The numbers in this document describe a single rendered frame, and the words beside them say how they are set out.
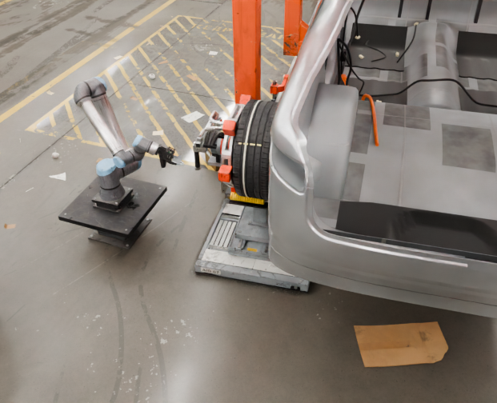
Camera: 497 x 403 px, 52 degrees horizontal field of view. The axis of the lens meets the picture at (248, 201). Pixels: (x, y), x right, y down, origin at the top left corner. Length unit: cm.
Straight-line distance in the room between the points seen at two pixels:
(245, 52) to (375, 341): 209
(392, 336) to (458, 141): 130
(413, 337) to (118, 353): 188
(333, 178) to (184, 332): 141
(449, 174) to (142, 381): 220
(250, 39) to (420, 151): 133
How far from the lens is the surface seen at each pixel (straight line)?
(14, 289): 408
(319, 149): 295
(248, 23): 356
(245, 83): 374
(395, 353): 348
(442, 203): 312
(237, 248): 374
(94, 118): 376
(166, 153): 363
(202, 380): 329
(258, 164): 319
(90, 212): 403
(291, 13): 555
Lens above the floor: 279
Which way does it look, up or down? 39 degrees down
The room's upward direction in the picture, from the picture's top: 1 degrees counter-clockwise
